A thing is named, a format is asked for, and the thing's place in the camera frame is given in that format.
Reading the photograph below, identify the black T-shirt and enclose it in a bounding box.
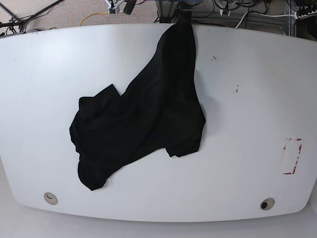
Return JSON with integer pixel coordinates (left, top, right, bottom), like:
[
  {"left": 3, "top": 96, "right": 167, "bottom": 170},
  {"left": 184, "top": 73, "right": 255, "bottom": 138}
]
[{"left": 69, "top": 12, "right": 206, "bottom": 190}]

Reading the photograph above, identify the red tape rectangle marking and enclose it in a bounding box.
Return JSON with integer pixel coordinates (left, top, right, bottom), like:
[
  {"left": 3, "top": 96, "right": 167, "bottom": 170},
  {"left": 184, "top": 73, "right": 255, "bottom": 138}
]
[{"left": 280, "top": 138, "right": 303, "bottom": 175}]

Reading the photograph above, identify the black tripod stand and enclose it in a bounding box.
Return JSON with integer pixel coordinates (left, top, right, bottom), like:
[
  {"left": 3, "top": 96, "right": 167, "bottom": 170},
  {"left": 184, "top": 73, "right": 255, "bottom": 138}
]
[{"left": 0, "top": 0, "right": 64, "bottom": 34}]

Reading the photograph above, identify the white power strip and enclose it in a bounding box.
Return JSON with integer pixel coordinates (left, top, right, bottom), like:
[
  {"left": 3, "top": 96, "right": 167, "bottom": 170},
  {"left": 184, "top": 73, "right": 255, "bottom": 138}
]
[{"left": 294, "top": 8, "right": 317, "bottom": 19}]

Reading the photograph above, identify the aluminium frame post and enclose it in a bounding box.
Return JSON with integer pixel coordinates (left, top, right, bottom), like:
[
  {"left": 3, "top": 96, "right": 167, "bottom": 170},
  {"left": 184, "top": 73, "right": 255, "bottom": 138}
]
[{"left": 155, "top": 0, "right": 179, "bottom": 23}]

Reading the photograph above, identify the yellow cable on floor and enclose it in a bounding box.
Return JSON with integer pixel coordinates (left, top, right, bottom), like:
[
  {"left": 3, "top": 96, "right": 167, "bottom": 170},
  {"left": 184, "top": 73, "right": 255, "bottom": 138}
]
[{"left": 79, "top": 11, "right": 109, "bottom": 27}]

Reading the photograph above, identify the left table cable grommet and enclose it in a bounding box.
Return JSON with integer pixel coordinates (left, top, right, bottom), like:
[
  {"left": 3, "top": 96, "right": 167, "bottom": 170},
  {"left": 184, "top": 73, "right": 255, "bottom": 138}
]
[{"left": 44, "top": 192, "right": 58, "bottom": 205}]

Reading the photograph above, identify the table cable grommet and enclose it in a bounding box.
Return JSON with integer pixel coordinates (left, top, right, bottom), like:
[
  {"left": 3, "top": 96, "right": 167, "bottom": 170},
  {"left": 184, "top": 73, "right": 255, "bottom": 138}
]
[
  {"left": 260, "top": 198, "right": 275, "bottom": 211},
  {"left": 44, "top": 192, "right": 58, "bottom": 205}
]

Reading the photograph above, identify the right table cable grommet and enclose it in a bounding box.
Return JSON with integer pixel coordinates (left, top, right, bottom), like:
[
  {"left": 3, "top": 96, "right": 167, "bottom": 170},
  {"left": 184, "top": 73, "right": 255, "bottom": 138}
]
[{"left": 260, "top": 198, "right": 275, "bottom": 211}]

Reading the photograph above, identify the white cable on floor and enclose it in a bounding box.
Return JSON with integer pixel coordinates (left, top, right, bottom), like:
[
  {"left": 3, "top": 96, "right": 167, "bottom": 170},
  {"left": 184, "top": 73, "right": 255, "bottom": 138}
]
[{"left": 235, "top": 11, "right": 298, "bottom": 28}]

